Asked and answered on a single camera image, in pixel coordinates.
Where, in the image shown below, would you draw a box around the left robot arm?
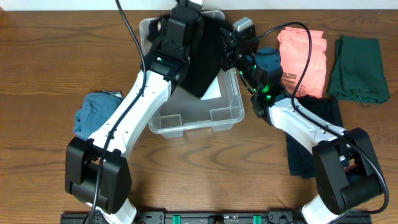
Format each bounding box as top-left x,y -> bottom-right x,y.
65,2 -> 204,223

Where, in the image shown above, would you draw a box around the dark navy folded garment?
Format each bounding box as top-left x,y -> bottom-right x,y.
285,95 -> 345,179

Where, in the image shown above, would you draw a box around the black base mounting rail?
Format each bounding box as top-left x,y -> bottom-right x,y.
60,210 -> 373,224

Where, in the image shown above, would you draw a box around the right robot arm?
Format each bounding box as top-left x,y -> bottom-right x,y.
220,17 -> 389,223

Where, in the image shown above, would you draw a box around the blue garment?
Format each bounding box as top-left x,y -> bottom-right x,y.
74,90 -> 123,140

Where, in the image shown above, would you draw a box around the pink folded printed shirt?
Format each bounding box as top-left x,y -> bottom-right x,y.
277,27 -> 327,98

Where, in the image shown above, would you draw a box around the dark green folded cloth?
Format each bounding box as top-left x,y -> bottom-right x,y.
327,35 -> 391,105

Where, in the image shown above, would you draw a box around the black knit cardigan gold buttons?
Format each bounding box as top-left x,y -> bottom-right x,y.
144,14 -> 231,98

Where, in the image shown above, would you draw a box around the clear plastic storage bin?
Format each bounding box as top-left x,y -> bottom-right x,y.
139,9 -> 246,139

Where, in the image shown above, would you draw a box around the white label in bin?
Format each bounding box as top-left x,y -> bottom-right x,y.
200,77 -> 221,100

